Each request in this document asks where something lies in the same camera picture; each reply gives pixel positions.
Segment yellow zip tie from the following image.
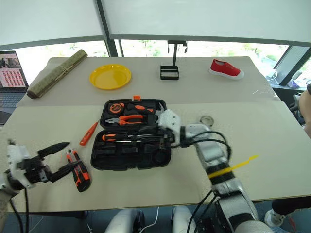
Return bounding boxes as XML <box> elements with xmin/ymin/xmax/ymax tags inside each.
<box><xmin>208</xmin><ymin>155</ymin><xmax>259</xmax><ymax>180</ymax></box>

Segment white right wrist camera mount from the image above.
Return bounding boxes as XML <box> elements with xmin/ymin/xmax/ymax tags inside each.
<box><xmin>157</xmin><ymin>109</ymin><xmax>182</xmax><ymax>144</ymax></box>

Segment black metal stand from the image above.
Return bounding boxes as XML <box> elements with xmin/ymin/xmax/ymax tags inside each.
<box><xmin>159</xmin><ymin>40</ymin><xmax>188</xmax><ymax>82</ymax></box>

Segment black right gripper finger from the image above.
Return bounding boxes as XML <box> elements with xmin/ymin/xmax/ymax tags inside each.
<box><xmin>131</xmin><ymin>134</ymin><xmax>162</xmax><ymax>145</ymax></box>
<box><xmin>138</xmin><ymin>125</ymin><xmax>161</xmax><ymax>133</ymax></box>

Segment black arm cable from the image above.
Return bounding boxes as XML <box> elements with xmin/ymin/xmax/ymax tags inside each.
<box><xmin>9</xmin><ymin>185</ymin><xmax>30</xmax><ymax>233</ymax></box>
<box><xmin>170</xmin><ymin>131</ymin><xmax>232</xmax><ymax>233</ymax></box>

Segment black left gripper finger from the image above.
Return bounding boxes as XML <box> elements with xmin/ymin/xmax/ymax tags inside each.
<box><xmin>37</xmin><ymin>142</ymin><xmax>71</xmax><ymax>158</ymax></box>
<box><xmin>48</xmin><ymin>161</ymin><xmax>82</xmax><ymax>183</ymax></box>

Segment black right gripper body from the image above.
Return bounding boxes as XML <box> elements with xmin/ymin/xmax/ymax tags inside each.
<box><xmin>156</xmin><ymin>129</ymin><xmax>176</xmax><ymax>150</ymax></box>

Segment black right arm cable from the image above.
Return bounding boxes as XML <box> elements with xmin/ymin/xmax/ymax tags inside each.
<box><xmin>170</xmin><ymin>131</ymin><xmax>232</xmax><ymax>233</ymax></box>

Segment red canvas shoe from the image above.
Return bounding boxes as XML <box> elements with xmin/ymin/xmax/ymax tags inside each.
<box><xmin>208</xmin><ymin>58</ymin><xmax>245</xmax><ymax>81</ymax></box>

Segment silver head hammer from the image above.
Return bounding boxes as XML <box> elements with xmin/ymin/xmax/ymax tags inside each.
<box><xmin>145</xmin><ymin>101</ymin><xmax>168</xmax><ymax>122</ymax></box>

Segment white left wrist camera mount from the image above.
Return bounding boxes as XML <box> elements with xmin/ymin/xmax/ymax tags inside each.
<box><xmin>4</xmin><ymin>140</ymin><xmax>35</xmax><ymax>190</ymax></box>

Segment rounded silver robot leg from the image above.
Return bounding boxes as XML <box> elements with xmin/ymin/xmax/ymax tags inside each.
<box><xmin>171</xmin><ymin>205</ymin><xmax>198</xmax><ymax>233</ymax></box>
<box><xmin>104</xmin><ymin>208</ymin><xmax>145</xmax><ymax>233</ymax></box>

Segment black office chair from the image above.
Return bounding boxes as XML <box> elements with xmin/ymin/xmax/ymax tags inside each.
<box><xmin>291</xmin><ymin>93</ymin><xmax>307</xmax><ymax>125</ymax></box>

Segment long orange black screwdriver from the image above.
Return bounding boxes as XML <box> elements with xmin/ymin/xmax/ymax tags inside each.
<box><xmin>101</xmin><ymin>133</ymin><xmax>146</xmax><ymax>143</ymax></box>

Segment white floor cable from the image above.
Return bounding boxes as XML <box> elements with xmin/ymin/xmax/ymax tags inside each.
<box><xmin>145</xmin><ymin>206</ymin><xmax>160</xmax><ymax>229</ymax></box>

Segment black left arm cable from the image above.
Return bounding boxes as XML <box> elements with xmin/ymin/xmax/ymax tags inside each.
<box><xmin>9</xmin><ymin>185</ymin><xmax>30</xmax><ymax>233</ymax></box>

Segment yellow plastic plate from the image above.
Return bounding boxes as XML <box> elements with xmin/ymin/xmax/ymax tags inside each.
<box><xmin>89</xmin><ymin>64</ymin><xmax>133</xmax><ymax>91</ymax></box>

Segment orange voltage tester pen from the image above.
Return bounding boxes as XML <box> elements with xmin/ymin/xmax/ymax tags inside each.
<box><xmin>79</xmin><ymin>121</ymin><xmax>99</xmax><ymax>146</ymax></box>

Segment orange black utility knife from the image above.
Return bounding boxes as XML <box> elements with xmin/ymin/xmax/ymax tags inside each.
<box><xmin>66</xmin><ymin>149</ymin><xmax>93</xmax><ymax>193</ymax></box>

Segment short orange black screwdriver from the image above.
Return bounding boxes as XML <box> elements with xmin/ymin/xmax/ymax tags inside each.
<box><xmin>126</xmin><ymin>102</ymin><xmax>156</xmax><ymax>115</ymax></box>

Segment orange handled pliers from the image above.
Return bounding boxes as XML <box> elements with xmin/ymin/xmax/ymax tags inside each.
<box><xmin>104</xmin><ymin>114</ymin><xmax>144</xmax><ymax>127</ymax></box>

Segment grey tape roll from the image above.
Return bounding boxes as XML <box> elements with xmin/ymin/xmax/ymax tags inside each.
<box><xmin>199</xmin><ymin>115</ymin><xmax>215</xmax><ymax>127</ymax></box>

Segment open laptop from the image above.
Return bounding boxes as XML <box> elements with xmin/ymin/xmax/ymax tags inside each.
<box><xmin>0</xmin><ymin>50</ymin><xmax>30</xmax><ymax>115</ymax></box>

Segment person in dark clothes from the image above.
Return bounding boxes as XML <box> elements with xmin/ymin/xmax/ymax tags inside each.
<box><xmin>264</xmin><ymin>83</ymin><xmax>311</xmax><ymax>229</ymax></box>

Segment rolled bamboo mat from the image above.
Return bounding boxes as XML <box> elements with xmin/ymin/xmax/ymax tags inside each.
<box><xmin>26</xmin><ymin>49</ymin><xmax>88</xmax><ymax>100</ymax></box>

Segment black plastic tool case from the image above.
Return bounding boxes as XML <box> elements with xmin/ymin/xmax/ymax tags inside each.
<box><xmin>90</xmin><ymin>95</ymin><xmax>172</xmax><ymax>171</ymax></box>

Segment orange black tape measure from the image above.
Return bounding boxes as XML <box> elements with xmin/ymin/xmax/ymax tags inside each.
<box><xmin>108</xmin><ymin>102</ymin><xmax>126</xmax><ymax>115</ymax></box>

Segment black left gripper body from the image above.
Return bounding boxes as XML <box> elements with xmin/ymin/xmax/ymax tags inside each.
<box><xmin>22</xmin><ymin>155</ymin><xmax>53</xmax><ymax>184</ymax></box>

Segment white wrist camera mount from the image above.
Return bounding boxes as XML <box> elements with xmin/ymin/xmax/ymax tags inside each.
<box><xmin>157</xmin><ymin>109</ymin><xmax>182</xmax><ymax>144</ymax></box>
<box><xmin>4</xmin><ymin>140</ymin><xmax>35</xmax><ymax>190</ymax></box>

